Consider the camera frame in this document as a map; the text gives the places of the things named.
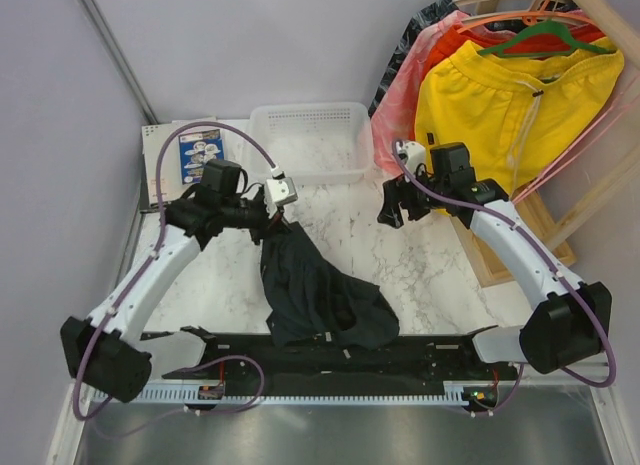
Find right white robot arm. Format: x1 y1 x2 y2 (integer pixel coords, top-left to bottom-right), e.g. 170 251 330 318
377 139 617 388

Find pink patterned shorts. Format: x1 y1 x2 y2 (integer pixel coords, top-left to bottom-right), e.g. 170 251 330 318
370 10 472 172

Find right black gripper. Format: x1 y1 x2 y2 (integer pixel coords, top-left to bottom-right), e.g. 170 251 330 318
377 163 449 229

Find yellow shorts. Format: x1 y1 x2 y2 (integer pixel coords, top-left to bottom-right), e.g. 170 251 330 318
414 38 625 193

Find orange plastic hanger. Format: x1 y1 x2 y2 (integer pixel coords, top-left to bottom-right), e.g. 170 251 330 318
464 0 594 29

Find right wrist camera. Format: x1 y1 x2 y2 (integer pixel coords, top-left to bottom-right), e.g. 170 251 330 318
395 140 426 174

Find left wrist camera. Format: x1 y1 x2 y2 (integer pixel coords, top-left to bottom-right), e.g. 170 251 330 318
264 177 298 209

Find wooden clothes rack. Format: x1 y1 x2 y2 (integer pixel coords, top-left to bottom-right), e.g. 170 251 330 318
452 0 639 288

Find green plastic hanger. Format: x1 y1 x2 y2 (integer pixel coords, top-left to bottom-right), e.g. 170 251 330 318
478 20 614 58

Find black patterned garment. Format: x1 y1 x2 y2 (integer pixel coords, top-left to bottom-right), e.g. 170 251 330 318
368 0 458 118

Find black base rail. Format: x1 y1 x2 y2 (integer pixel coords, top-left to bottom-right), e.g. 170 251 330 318
168 331 517 400

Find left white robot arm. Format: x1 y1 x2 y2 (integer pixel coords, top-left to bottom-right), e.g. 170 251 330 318
60 160 298 403

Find pink wire hanger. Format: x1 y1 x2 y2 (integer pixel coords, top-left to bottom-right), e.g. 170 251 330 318
513 73 639 204

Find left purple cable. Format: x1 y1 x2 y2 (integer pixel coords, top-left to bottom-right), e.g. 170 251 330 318
71 123 281 439

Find dark navy shorts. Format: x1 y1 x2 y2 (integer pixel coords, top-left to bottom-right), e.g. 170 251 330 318
260 222 400 350

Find blue cover book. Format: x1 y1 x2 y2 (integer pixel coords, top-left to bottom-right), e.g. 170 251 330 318
178 129 225 185

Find white booklet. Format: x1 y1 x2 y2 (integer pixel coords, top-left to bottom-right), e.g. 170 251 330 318
142 120 221 208

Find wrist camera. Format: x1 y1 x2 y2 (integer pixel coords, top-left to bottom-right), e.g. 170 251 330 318
395 140 426 174
264 177 298 209

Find white plastic basket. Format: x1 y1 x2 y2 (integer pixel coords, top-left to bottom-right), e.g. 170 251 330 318
246 102 374 185

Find red orange shorts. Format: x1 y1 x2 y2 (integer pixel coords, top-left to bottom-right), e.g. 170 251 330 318
413 25 619 160

